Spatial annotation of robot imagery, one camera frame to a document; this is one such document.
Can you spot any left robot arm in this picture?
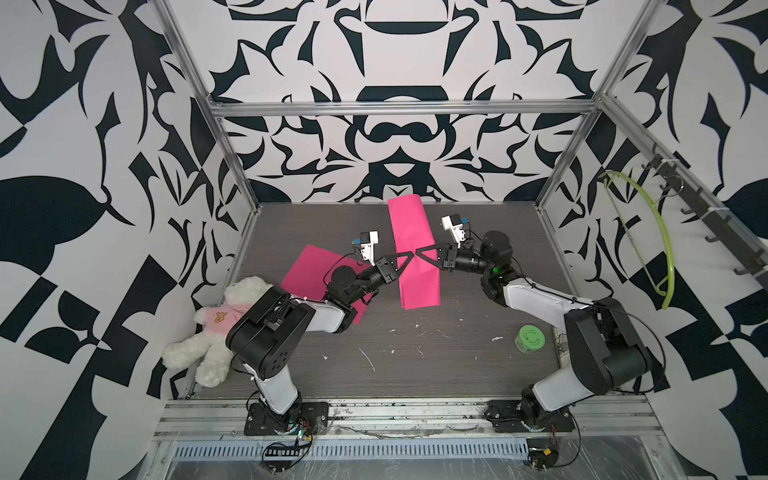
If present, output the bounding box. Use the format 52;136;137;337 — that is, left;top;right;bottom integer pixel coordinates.
225;252;414;417

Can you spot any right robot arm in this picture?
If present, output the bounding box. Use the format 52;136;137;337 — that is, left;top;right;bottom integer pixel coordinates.
416;231;652;425

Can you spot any green lidded jar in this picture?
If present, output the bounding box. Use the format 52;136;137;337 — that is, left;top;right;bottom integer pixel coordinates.
515;324;546;354

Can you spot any patterned cream pouch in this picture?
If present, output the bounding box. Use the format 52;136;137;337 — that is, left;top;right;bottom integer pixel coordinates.
555;334;571;367

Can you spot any white teddy bear pink shirt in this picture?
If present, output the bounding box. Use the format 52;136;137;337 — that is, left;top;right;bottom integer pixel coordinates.
161;276;273;388

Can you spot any right small electronics board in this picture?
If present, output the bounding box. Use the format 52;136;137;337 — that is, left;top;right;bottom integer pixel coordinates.
528;446;559;471

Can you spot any small electronics board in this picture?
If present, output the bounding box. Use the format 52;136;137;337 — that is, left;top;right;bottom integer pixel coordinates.
528;446;559;471
261;442;311;465

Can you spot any left small electronics board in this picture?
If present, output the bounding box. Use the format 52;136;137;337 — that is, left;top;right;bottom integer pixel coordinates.
261;442;311;465

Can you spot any green hoop hanger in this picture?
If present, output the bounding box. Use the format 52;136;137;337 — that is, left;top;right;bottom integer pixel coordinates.
599;170;677;310

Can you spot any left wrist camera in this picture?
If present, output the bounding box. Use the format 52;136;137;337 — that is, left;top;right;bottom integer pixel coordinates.
352;230;379;266

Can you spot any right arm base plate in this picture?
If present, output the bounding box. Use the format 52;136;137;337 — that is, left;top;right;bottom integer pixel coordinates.
483;398;575;433

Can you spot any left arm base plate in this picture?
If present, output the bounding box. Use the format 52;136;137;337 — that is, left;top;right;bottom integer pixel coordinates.
243;399;330;436

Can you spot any black wall hook rail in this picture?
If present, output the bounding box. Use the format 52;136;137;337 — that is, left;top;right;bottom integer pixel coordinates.
644;143;767;290

